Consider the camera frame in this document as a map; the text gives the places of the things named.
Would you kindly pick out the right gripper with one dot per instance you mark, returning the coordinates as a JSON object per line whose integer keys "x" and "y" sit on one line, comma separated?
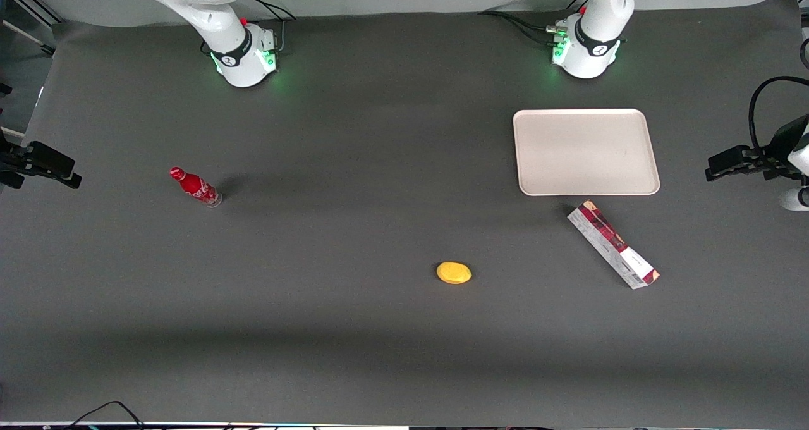
{"x": 14, "y": 162}

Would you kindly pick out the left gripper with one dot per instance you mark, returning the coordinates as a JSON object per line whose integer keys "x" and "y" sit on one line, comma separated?
{"x": 775, "y": 156}

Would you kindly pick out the red cookie box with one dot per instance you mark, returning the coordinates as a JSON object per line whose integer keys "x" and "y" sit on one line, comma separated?
{"x": 612, "y": 244}

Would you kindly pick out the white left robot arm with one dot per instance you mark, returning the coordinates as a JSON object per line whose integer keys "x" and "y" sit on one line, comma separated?
{"x": 597, "y": 31}

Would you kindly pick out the beige plastic tray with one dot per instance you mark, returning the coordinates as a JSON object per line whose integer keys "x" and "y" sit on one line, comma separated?
{"x": 584, "y": 152}

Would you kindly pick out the red cola bottle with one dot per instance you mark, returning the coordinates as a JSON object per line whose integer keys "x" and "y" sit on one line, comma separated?
{"x": 194, "y": 186}

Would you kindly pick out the yellow oval sponge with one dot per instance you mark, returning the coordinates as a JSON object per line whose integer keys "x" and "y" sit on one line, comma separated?
{"x": 454, "y": 272}

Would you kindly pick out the aluminium frame bar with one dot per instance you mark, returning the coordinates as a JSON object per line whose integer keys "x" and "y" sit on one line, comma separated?
{"x": 28, "y": 3}

